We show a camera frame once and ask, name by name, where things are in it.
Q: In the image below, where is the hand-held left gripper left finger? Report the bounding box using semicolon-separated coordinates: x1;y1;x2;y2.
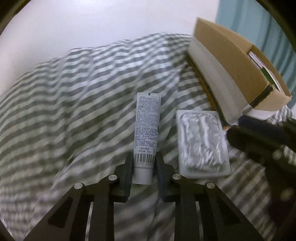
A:
23;153;134;241

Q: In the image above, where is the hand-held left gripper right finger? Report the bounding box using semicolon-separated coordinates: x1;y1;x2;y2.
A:
155;153;264;241

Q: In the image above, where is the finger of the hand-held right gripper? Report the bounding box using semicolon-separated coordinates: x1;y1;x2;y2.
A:
226;127;292;164
238;115;296;139

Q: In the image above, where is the white ointment tube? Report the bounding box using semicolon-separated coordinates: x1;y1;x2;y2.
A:
132;92;162;185

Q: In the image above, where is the silver foil blister pack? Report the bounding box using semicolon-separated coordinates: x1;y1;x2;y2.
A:
175;109;231;179

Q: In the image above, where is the large cardboard box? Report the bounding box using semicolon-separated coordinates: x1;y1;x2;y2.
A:
192;17;292;126

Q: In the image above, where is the grey white checked blanket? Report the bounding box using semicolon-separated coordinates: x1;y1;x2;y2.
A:
0;32;296;241

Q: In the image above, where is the blue curtain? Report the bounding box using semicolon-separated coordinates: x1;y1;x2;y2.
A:
215;0;296;98

